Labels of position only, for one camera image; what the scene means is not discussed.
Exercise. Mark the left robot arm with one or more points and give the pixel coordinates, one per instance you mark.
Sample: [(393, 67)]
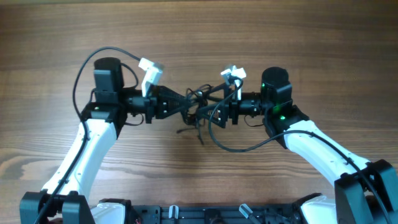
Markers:
[(64, 198)]

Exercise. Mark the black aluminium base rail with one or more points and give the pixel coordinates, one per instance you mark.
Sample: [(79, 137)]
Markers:
[(267, 214)]

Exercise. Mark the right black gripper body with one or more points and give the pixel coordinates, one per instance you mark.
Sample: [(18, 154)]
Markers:
[(234, 106)]

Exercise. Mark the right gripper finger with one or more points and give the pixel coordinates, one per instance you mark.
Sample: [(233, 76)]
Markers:
[(218, 93), (216, 113)]

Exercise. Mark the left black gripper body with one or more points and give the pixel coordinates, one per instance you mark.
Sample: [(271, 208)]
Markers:
[(150, 111)]

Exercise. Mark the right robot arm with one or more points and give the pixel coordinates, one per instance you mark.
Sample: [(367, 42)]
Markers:
[(365, 191)]

